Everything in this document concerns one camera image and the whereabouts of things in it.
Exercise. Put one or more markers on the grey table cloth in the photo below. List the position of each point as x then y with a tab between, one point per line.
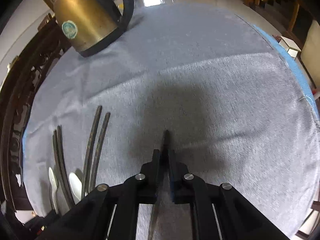
238	110

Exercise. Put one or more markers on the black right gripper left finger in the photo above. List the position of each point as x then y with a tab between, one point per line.
149	185

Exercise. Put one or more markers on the small white stool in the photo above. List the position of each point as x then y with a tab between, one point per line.
290	46

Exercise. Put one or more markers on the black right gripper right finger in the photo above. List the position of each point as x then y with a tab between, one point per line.
177	170

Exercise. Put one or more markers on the dark carved wooden sideboard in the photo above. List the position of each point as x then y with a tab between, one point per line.
27	73

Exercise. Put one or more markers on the gold electric kettle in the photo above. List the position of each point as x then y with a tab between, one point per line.
91	25

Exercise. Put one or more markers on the white plastic spoon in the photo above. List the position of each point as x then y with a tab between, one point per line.
76	185

